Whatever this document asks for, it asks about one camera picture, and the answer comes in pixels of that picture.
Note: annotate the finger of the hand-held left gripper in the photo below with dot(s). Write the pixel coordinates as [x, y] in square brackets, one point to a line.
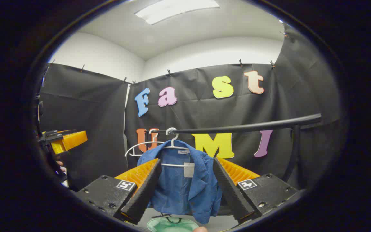
[72, 140]

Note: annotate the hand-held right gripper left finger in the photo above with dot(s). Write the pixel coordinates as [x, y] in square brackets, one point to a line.
[143, 193]

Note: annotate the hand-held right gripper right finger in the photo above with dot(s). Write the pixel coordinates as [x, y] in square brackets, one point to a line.
[230, 190]

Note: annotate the blue jacket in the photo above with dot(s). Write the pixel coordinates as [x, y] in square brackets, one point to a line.
[175, 190]

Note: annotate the green laundry hamper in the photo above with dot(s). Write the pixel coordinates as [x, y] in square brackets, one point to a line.
[163, 225]

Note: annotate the white plastic hanger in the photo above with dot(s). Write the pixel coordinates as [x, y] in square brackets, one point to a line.
[140, 144]
[174, 140]

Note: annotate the black clothes rack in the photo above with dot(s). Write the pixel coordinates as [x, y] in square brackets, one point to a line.
[253, 128]

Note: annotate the black backdrop cloth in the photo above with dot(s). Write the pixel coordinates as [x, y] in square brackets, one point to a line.
[92, 106]

